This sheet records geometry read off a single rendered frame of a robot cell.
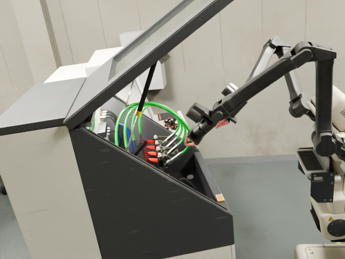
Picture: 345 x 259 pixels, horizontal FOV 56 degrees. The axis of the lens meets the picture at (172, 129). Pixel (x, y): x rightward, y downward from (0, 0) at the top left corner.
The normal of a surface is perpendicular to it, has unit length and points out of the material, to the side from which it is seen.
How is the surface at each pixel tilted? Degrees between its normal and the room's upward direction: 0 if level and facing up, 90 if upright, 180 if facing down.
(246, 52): 90
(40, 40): 90
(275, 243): 0
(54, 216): 90
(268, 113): 90
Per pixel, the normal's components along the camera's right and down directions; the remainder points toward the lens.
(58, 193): 0.14, 0.36
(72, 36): -0.13, 0.39
